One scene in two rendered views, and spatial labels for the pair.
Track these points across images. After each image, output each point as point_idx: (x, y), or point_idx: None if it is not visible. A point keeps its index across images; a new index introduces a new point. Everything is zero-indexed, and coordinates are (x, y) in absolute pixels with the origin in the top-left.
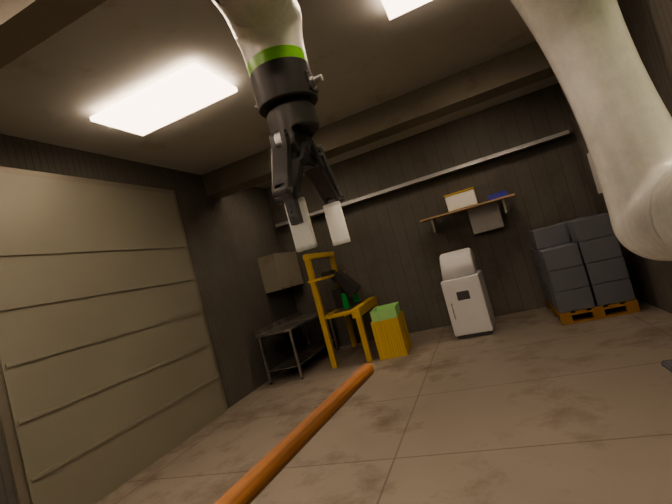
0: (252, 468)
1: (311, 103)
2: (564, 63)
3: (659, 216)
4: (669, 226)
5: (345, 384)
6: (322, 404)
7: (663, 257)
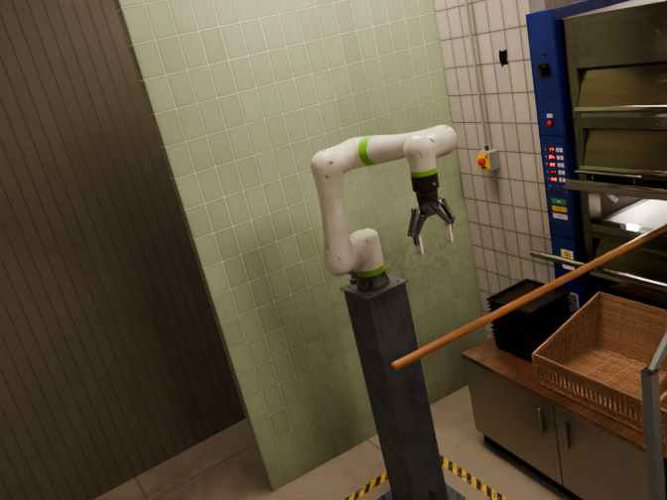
0: (496, 311)
1: None
2: (342, 201)
3: (364, 251)
4: (366, 253)
5: (427, 344)
6: (451, 333)
7: (353, 269)
